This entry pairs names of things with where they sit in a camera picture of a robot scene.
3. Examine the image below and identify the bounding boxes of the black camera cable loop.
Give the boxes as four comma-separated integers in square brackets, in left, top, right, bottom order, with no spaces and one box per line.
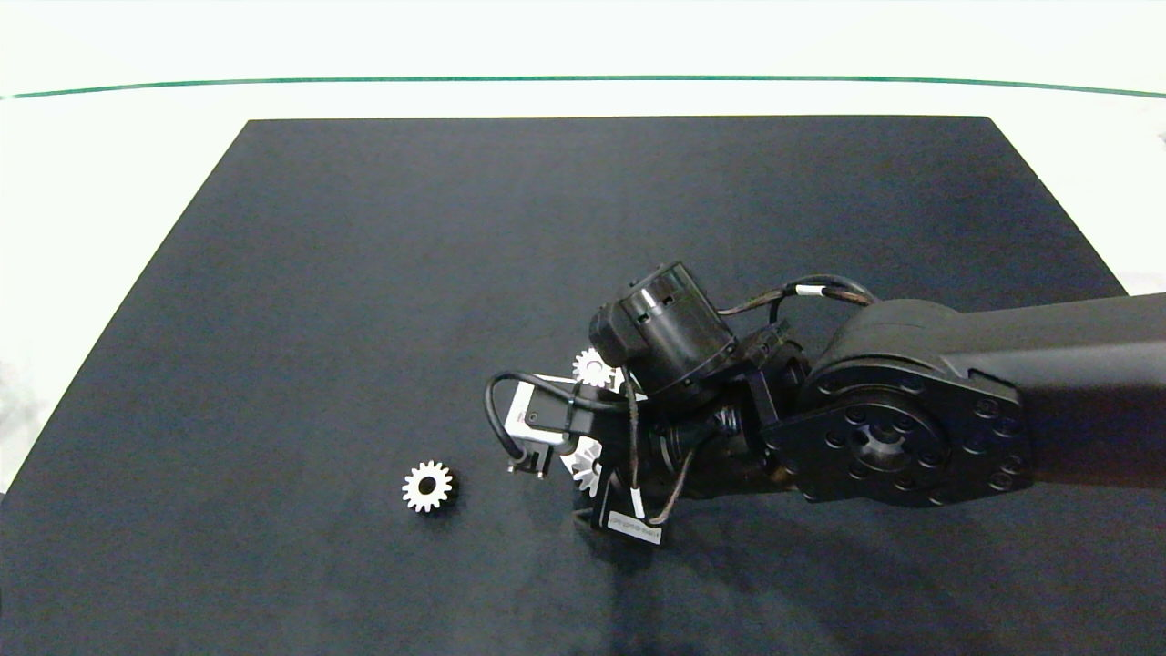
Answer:
[484,371,631,462]

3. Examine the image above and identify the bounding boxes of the dark rectangular mat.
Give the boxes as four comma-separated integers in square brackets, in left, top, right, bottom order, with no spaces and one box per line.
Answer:
[0,116,1166,656]

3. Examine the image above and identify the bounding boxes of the thin cable with white tag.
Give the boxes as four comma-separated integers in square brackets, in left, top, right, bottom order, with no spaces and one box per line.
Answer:
[619,366,649,522]

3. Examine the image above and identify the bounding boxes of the black cable with white tag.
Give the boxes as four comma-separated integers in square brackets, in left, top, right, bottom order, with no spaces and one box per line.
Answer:
[717,274,879,325]

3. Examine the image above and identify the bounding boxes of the small steel gear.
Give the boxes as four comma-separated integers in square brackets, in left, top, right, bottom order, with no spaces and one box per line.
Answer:
[402,460,454,514]
[572,348,618,390]

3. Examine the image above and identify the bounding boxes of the boxy silver wrist camera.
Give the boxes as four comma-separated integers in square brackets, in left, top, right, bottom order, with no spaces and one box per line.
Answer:
[504,375,586,478]

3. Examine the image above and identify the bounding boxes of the large steel gear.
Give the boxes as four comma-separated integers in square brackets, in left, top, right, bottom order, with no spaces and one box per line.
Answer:
[559,436,604,498]

